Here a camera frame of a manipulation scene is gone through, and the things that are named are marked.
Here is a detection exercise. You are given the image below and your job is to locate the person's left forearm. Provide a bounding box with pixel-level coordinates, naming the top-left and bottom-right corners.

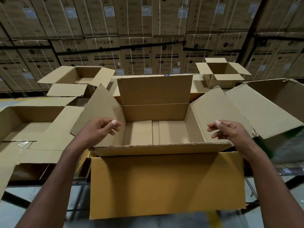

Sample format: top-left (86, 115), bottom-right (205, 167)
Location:
top-left (14, 142), bottom-right (88, 228)

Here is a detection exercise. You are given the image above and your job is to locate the wall of strapped appliance cartons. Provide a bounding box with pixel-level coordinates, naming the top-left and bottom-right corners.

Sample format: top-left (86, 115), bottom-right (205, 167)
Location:
top-left (0, 0), bottom-right (304, 93)

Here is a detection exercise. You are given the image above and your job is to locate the person's right forearm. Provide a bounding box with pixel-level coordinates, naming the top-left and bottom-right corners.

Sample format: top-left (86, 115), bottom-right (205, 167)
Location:
top-left (244, 144), bottom-right (304, 228)

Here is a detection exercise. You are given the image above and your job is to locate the large yellow cardboard box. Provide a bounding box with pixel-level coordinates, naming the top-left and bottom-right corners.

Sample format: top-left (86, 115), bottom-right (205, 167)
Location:
top-left (73, 91), bottom-right (247, 220)

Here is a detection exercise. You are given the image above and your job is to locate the person's right hand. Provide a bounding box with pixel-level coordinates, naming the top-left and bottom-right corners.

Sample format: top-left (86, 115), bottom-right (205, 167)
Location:
top-left (206, 120), bottom-right (256, 156)

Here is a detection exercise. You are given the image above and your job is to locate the blue logo yellow cardboard box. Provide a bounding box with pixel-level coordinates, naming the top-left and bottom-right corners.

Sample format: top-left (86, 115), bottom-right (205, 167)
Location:
top-left (70, 74), bottom-right (258, 157)

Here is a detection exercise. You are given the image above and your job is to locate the taped box with hazard label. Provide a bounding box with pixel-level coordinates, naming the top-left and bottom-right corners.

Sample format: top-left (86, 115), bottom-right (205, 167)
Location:
top-left (37, 66), bottom-right (116, 98)

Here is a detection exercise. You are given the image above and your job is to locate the small pale cardboard box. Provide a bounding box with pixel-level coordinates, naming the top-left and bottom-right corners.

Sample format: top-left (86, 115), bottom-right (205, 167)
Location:
top-left (195, 57), bottom-right (252, 89)

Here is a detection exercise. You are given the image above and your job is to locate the green white CM-1 box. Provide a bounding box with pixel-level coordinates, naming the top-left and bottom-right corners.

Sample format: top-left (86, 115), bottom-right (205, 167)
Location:
top-left (225, 78), bottom-right (304, 164)

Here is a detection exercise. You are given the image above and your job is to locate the person's left hand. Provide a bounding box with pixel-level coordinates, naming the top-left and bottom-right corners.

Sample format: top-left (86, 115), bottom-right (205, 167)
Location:
top-left (76, 117), bottom-right (122, 150)

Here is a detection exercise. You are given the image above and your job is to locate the yellow-brown box with printed tape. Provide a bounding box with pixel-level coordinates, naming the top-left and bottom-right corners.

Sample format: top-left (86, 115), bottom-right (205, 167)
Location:
top-left (0, 97), bottom-right (86, 200)

